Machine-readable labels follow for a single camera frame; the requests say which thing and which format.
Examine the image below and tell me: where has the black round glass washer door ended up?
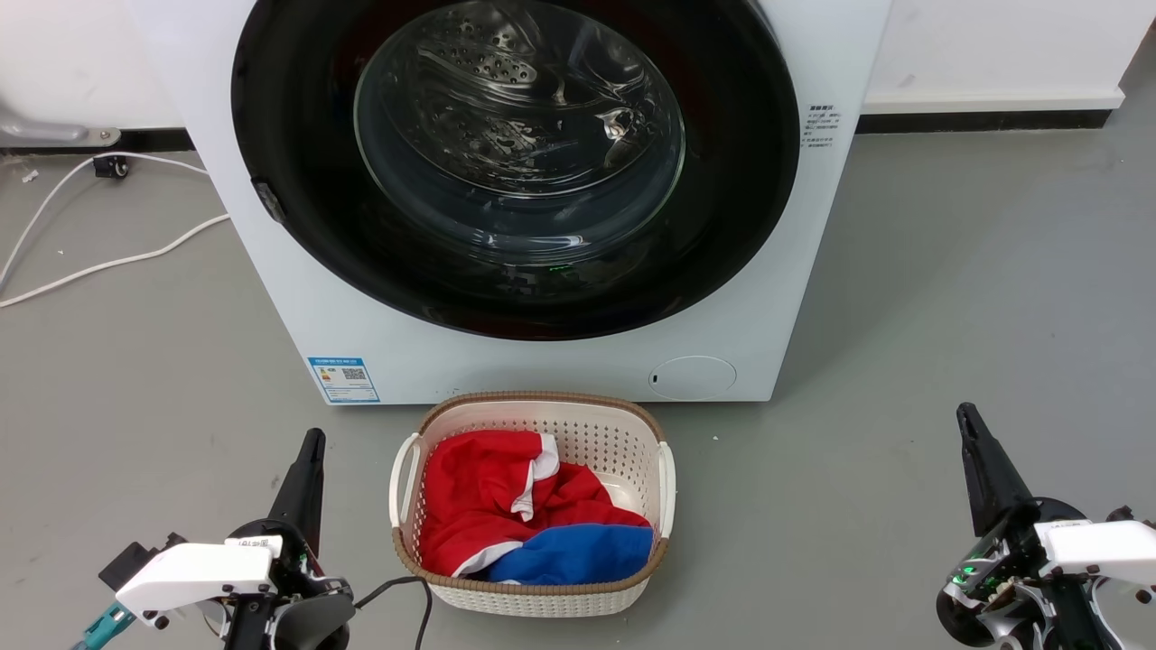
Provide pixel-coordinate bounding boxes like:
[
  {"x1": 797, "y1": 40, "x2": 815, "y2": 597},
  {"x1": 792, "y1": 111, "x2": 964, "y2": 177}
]
[{"x1": 231, "y1": 0, "x2": 802, "y2": 342}]

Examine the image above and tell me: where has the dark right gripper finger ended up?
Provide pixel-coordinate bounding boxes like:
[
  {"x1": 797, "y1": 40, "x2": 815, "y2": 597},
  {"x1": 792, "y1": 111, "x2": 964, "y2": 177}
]
[
  {"x1": 956, "y1": 404, "x2": 1004, "y2": 539},
  {"x1": 968, "y1": 404, "x2": 1040, "y2": 530}
]

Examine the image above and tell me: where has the grey metal pipe bracket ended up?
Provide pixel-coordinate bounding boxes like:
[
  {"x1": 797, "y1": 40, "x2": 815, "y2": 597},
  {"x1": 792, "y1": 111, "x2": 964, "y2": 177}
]
[{"x1": 0, "y1": 97, "x2": 122, "y2": 149}]

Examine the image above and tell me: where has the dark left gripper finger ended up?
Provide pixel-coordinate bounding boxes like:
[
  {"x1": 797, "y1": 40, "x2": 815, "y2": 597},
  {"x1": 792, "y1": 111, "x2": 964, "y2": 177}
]
[
  {"x1": 298, "y1": 430, "x2": 327, "y2": 553},
  {"x1": 268, "y1": 429, "x2": 318, "y2": 535}
]

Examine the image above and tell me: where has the cream plastic laundry basket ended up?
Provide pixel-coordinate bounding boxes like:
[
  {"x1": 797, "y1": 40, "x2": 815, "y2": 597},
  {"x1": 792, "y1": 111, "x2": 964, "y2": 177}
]
[{"x1": 388, "y1": 391, "x2": 676, "y2": 618}]

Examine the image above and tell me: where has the round white filter cover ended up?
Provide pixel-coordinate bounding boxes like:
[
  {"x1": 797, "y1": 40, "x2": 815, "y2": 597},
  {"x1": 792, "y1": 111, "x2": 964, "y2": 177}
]
[{"x1": 648, "y1": 355, "x2": 738, "y2": 402}]

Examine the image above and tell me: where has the white front-load washing machine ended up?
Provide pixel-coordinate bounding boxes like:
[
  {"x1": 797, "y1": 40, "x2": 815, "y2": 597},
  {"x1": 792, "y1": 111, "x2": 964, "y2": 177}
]
[{"x1": 126, "y1": 0, "x2": 895, "y2": 405}]

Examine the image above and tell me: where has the teal cable connector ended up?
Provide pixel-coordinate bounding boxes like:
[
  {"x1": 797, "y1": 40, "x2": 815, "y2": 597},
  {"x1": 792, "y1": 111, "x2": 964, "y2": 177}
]
[{"x1": 74, "y1": 603, "x2": 136, "y2": 650}]

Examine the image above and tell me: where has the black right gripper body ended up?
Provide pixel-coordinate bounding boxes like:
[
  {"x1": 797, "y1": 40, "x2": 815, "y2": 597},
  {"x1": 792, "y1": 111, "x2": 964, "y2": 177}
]
[{"x1": 937, "y1": 501, "x2": 1156, "y2": 650}]

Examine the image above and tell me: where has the blue garment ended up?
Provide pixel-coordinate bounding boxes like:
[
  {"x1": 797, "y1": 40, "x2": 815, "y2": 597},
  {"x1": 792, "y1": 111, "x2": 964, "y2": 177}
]
[{"x1": 483, "y1": 524, "x2": 654, "y2": 586}]

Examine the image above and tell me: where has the red and white garment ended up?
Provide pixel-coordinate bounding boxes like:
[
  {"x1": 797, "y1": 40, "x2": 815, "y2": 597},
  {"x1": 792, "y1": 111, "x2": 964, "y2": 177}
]
[{"x1": 418, "y1": 430, "x2": 653, "y2": 579}]

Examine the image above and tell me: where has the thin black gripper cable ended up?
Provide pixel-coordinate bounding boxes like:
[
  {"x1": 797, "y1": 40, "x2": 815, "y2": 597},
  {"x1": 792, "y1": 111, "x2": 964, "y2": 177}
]
[{"x1": 354, "y1": 578, "x2": 434, "y2": 650}]

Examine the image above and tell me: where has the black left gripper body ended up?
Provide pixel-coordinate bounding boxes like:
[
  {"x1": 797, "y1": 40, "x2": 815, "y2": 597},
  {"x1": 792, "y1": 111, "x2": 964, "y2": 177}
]
[{"x1": 221, "y1": 519, "x2": 356, "y2": 650}]

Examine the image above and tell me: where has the blue energy label sticker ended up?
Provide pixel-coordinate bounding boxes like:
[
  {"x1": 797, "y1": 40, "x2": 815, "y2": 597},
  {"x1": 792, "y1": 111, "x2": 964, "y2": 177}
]
[{"x1": 307, "y1": 357, "x2": 381, "y2": 404}]

